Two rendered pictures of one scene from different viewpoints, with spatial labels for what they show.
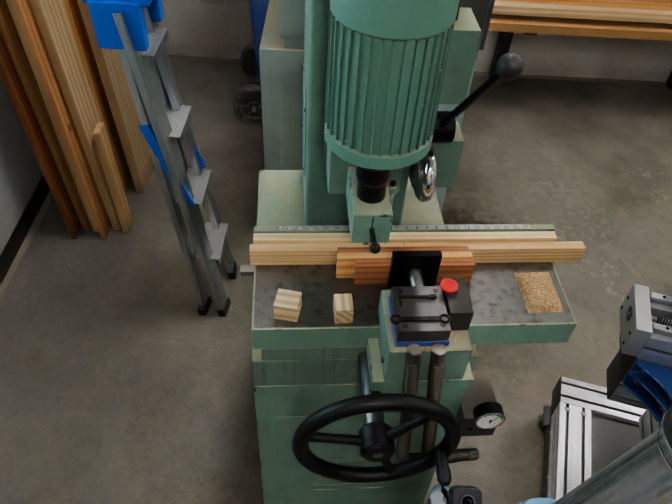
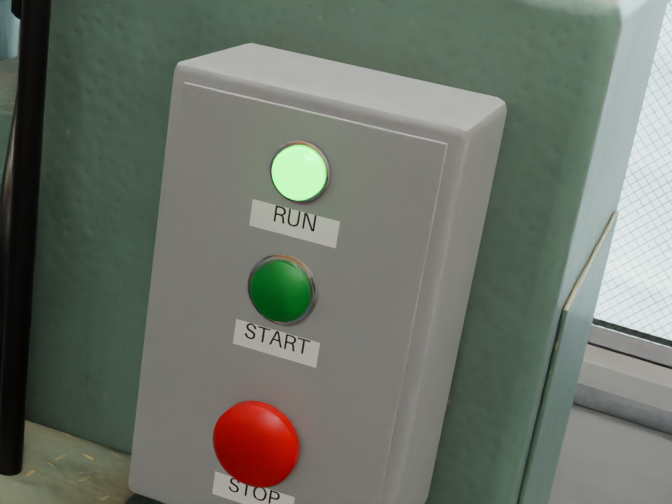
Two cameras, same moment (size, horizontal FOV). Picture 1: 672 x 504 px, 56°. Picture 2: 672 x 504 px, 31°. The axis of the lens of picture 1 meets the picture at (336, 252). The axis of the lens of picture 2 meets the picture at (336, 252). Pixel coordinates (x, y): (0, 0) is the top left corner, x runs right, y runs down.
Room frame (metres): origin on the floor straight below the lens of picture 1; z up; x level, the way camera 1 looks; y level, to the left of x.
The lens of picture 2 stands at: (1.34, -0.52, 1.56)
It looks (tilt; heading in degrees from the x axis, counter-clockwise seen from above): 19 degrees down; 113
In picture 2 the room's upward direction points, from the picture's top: 9 degrees clockwise
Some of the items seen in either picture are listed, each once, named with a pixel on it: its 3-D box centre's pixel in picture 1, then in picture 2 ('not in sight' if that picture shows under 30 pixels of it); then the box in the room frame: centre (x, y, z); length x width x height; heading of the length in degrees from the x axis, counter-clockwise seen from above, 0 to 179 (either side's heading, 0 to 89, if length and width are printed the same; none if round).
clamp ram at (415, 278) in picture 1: (416, 281); not in sight; (0.76, -0.15, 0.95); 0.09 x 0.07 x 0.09; 96
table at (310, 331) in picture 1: (411, 312); not in sight; (0.75, -0.15, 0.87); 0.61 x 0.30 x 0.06; 96
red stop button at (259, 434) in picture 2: not in sight; (255, 444); (1.19, -0.20, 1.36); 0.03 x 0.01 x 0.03; 6
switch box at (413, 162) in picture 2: not in sight; (310, 302); (1.18, -0.16, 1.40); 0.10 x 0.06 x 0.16; 6
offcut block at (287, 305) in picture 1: (287, 305); not in sight; (0.71, 0.08, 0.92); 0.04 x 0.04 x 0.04; 83
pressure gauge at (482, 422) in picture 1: (487, 415); not in sight; (0.67, -0.34, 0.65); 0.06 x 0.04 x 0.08; 96
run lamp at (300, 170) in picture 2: not in sight; (298, 173); (1.19, -0.19, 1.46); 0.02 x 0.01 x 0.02; 6
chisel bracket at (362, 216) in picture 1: (368, 206); not in sight; (0.87, -0.05, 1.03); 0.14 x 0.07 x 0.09; 6
